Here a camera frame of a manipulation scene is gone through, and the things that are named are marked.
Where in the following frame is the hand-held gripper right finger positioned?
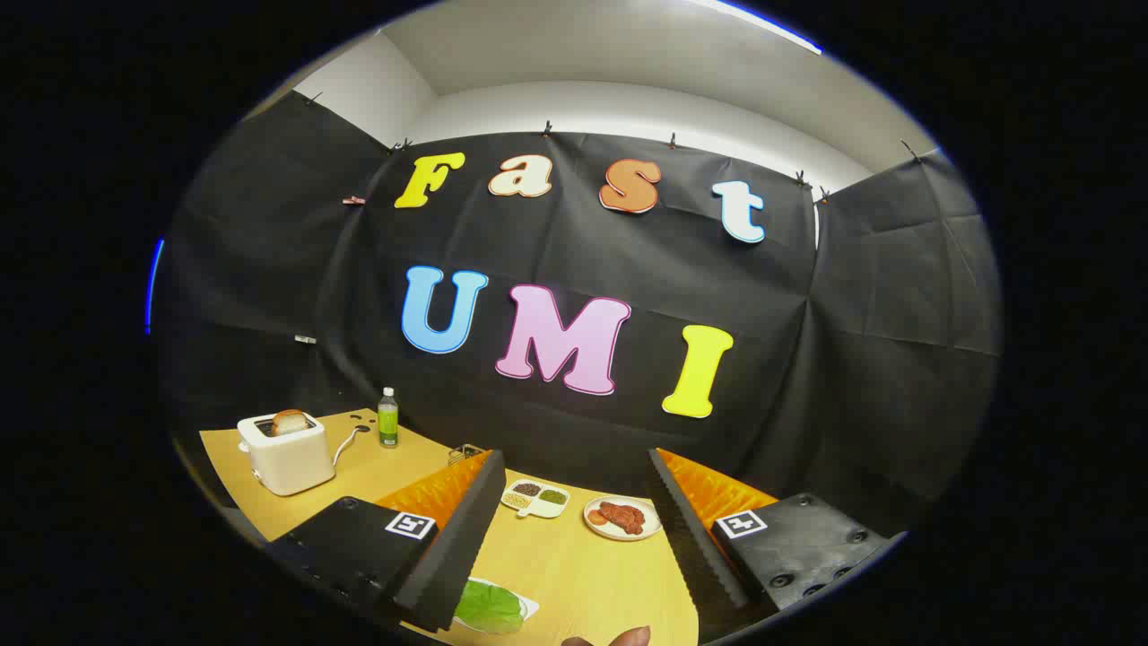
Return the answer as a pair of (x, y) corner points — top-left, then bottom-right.
(648, 449), (907, 643)

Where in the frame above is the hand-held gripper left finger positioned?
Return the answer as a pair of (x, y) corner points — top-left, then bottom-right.
(269, 450), (506, 633)

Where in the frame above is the white round meat plate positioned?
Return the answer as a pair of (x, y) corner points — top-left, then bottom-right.
(583, 496), (663, 542)

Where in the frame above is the green lettuce leaf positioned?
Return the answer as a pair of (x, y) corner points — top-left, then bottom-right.
(455, 581), (526, 634)

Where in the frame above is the red meat piece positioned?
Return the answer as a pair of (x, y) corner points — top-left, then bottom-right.
(599, 502), (647, 537)

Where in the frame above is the white divided condiment dish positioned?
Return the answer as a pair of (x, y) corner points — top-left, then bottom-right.
(500, 481), (570, 519)

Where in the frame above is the pale green round plate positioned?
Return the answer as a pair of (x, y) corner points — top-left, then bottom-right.
(453, 577), (540, 634)

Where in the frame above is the white toaster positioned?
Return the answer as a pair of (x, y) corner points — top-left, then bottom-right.
(237, 411), (336, 497)

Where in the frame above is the black backdrop cloth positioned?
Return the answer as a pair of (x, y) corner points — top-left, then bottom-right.
(154, 90), (1003, 539)

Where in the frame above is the white toaster cable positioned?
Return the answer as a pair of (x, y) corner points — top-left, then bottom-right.
(332, 425), (370, 467)

